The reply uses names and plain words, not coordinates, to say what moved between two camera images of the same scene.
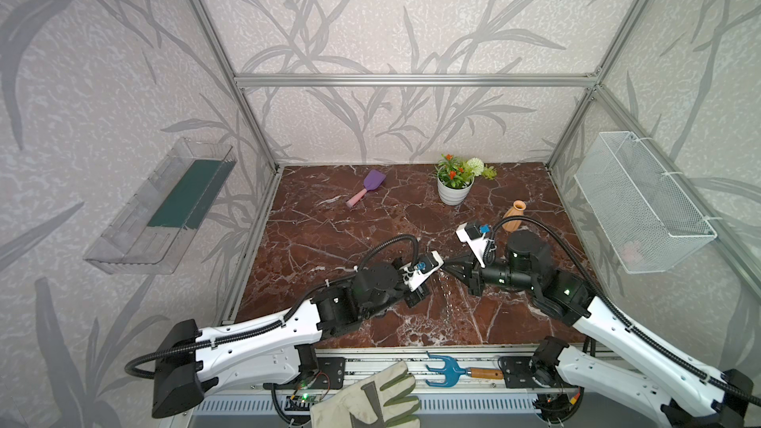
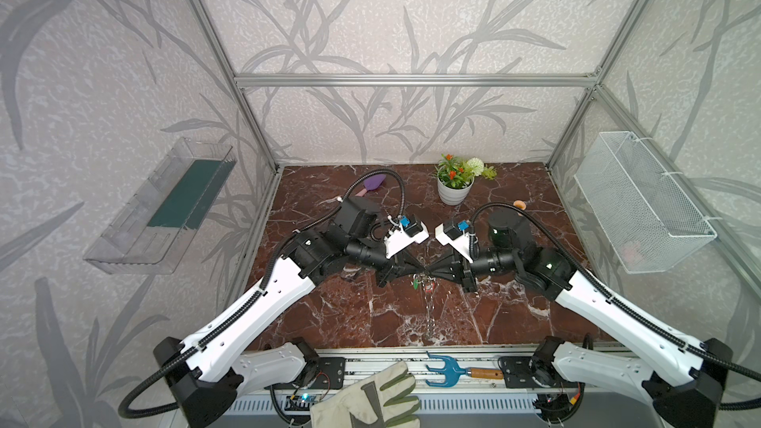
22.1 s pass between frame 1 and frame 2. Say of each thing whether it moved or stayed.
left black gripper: moved
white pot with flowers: stayed
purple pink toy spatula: stayed
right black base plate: stayed
